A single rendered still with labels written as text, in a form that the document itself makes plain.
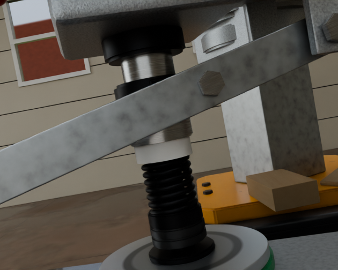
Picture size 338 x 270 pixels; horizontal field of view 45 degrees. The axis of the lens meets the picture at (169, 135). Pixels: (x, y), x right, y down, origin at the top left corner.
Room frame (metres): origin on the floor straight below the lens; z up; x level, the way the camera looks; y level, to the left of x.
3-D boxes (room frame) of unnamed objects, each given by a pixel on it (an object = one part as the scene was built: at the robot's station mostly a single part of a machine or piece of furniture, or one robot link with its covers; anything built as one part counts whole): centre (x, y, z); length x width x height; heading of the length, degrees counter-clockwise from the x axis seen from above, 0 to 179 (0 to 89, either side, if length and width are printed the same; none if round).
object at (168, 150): (0.50, 0.01, 0.99); 0.07 x 0.07 x 0.04
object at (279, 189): (0.94, -0.23, 0.81); 0.20 x 0.10 x 0.05; 4
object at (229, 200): (1.19, -0.30, 0.76); 0.49 x 0.49 x 0.05; 86
